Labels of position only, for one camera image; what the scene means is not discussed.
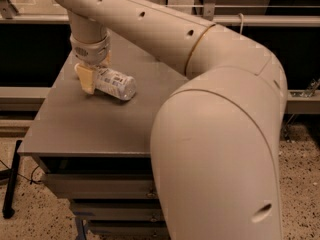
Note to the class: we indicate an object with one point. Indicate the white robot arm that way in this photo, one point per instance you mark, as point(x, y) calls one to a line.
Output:
point(215, 140)

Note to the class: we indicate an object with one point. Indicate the top grey drawer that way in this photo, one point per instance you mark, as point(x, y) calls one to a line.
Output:
point(90, 186)

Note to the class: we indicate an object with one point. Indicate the grey drawer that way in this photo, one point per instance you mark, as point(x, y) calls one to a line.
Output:
point(90, 186)
point(138, 211)
point(128, 228)

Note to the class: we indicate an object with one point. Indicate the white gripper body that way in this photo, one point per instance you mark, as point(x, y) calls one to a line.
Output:
point(90, 52)

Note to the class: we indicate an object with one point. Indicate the middle grey drawer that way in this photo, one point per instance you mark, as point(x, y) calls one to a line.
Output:
point(138, 211)

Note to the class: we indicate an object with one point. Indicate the grey drawer cabinet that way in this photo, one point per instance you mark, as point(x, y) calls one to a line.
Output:
point(77, 133)

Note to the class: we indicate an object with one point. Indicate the black stand leg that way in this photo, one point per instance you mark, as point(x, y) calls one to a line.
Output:
point(7, 210)

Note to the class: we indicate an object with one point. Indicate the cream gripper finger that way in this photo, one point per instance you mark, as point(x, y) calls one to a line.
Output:
point(107, 61)
point(87, 77)

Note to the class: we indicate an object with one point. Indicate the clear blue-labelled plastic bottle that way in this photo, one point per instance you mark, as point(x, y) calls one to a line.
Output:
point(114, 83)

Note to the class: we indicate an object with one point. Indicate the bottom grey drawer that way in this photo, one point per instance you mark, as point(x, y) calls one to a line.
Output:
point(128, 228)

